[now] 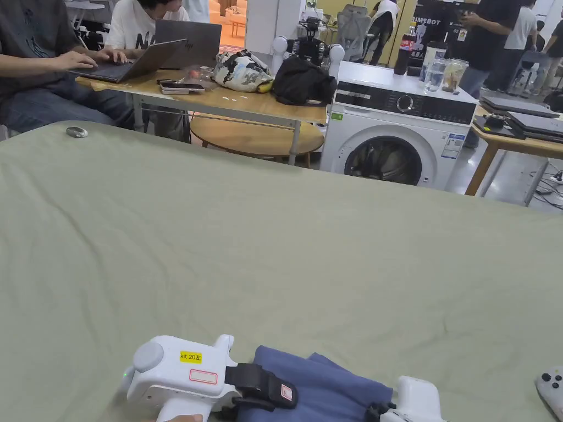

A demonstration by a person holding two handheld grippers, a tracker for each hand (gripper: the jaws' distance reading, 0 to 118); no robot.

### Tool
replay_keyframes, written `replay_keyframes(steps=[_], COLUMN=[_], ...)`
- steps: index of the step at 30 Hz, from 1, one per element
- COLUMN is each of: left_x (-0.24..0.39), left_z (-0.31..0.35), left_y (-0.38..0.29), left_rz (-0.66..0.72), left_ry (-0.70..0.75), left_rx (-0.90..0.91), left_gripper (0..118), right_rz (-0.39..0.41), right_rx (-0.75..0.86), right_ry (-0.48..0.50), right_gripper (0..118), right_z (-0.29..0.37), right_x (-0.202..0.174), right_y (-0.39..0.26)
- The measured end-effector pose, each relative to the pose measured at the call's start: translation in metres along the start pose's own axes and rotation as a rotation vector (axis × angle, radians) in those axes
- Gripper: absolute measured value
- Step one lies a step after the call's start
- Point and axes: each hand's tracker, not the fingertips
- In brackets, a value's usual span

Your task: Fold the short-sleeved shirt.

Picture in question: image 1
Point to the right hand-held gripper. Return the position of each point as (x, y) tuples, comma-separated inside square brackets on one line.
[(418, 398)]

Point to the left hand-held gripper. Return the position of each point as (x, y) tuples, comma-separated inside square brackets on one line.
[(171, 378)]

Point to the dark blue shirt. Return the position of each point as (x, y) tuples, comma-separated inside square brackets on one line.
[(325, 387)]

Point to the person's left hand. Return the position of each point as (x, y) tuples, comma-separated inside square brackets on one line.
[(184, 418)]

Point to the bed with pale green sheet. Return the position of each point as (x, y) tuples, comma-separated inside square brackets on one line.
[(272, 263)]

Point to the white hand controller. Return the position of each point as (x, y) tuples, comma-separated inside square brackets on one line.
[(552, 391)]

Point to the white washing machine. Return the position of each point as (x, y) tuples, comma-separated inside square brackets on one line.
[(387, 145)]

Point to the small grey oval device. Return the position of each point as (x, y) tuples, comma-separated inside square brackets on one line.
[(77, 132)]

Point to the black and white robot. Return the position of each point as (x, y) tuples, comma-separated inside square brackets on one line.
[(308, 41)]

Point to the group of people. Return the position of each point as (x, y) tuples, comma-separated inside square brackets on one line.
[(534, 44)]

